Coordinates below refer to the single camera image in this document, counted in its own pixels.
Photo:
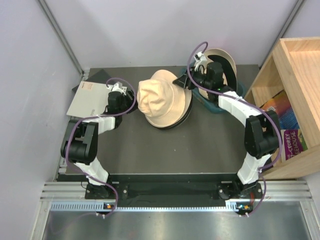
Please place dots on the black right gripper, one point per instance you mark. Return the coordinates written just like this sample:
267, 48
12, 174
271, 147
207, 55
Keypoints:
184, 82

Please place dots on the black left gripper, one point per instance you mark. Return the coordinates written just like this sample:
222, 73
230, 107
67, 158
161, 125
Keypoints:
132, 102

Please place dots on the cream bucket hat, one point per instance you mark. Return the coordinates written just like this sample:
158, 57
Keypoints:
188, 97

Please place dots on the beige black reversible hat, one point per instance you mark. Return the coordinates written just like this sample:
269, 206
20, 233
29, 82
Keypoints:
161, 102

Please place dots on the black bucket hat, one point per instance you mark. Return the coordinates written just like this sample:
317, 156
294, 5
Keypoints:
180, 121

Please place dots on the tan black hat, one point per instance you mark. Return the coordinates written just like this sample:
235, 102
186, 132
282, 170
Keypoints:
228, 66

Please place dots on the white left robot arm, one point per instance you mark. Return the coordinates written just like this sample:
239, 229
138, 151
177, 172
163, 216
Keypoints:
80, 142

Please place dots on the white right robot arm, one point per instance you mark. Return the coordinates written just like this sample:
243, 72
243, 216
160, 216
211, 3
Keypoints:
261, 128

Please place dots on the white calibration board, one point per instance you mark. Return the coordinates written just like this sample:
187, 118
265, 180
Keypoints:
90, 99

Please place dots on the teal plastic bin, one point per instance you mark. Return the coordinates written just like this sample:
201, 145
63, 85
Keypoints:
207, 99

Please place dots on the dark grey foam pad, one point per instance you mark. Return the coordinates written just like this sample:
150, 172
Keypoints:
99, 77

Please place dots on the wooden shelf box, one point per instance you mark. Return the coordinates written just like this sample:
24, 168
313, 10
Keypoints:
294, 66

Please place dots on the purple treehouse book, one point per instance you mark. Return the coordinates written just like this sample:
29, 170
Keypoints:
293, 143

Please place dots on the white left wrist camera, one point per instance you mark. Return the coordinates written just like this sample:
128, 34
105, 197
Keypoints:
117, 87

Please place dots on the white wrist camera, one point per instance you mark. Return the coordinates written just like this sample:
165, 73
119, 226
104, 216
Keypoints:
117, 87
200, 59

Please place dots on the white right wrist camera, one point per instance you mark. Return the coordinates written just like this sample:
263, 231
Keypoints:
200, 59

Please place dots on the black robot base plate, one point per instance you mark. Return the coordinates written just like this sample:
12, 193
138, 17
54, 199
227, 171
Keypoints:
174, 190

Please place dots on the aluminium frame rail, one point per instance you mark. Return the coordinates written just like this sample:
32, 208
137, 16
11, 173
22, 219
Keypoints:
72, 196

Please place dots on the aluminium corner post left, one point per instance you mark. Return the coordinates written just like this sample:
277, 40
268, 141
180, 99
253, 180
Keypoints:
59, 33

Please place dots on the aluminium corner post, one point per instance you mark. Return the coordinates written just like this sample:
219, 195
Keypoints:
59, 33
298, 5

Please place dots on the aluminium corner post right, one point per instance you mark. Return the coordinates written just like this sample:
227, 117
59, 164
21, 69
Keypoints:
298, 5

